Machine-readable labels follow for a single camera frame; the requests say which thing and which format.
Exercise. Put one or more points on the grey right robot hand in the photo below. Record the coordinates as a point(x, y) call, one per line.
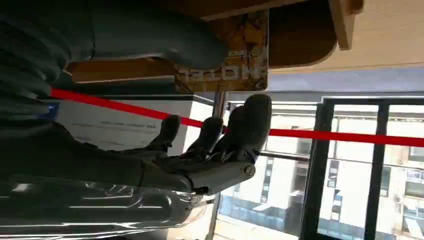
point(99, 165)

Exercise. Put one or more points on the red barrier tape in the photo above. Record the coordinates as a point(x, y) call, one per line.
point(331, 135)

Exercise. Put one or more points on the ribbed grey right arm sleeve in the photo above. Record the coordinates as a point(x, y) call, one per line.
point(30, 66)

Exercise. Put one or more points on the black window frame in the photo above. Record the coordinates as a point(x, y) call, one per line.
point(313, 172)

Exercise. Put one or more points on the white printed sign board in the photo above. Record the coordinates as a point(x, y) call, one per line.
point(126, 126)

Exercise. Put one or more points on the wooden card box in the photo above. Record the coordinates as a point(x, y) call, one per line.
point(298, 36)

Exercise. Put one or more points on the steel barrier post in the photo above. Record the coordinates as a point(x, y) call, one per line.
point(219, 104)

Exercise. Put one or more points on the steel window handrail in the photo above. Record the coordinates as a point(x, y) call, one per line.
point(285, 156)

